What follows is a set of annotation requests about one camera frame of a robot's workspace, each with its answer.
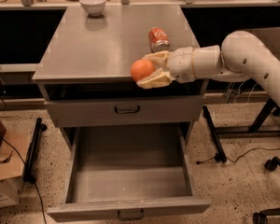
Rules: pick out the orange soda can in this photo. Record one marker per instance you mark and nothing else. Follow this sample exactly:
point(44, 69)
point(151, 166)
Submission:
point(158, 39)

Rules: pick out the dark side table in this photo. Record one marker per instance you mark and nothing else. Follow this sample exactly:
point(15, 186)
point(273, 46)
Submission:
point(258, 118)

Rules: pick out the white ceramic bowl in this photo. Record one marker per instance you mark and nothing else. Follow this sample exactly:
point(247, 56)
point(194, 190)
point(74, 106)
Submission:
point(93, 7)

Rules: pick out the black chair caster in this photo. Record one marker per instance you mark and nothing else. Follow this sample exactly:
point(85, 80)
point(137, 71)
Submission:
point(272, 164)

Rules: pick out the cardboard box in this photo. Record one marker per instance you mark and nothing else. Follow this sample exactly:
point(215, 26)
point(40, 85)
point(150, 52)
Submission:
point(13, 147)

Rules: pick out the closed grey top drawer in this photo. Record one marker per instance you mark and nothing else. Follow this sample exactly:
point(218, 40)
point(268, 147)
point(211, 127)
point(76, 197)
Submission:
point(125, 111)

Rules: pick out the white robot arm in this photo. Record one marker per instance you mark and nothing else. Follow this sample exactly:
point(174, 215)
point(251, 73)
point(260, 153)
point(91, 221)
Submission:
point(208, 62)

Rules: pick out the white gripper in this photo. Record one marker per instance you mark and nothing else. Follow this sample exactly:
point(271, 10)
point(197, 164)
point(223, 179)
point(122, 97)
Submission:
point(181, 64)

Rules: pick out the open grey middle drawer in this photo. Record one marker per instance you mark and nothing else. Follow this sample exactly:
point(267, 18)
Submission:
point(128, 172)

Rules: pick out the grey drawer cabinet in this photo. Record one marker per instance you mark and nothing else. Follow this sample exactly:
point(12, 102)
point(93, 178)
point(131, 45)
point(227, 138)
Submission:
point(90, 57)

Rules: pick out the black caster bottom right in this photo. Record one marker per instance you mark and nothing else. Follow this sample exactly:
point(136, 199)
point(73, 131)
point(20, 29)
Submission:
point(262, 216)

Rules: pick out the black stand leg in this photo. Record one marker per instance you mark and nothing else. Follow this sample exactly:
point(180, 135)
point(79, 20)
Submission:
point(28, 172)
point(220, 155)

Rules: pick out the black stand leg right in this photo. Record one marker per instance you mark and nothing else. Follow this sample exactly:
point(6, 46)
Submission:
point(220, 155)

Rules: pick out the orange fruit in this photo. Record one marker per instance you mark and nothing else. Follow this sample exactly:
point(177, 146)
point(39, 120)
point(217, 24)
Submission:
point(141, 69)

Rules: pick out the black stand leg left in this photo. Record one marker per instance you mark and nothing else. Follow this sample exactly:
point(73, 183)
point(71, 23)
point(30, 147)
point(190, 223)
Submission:
point(28, 172)

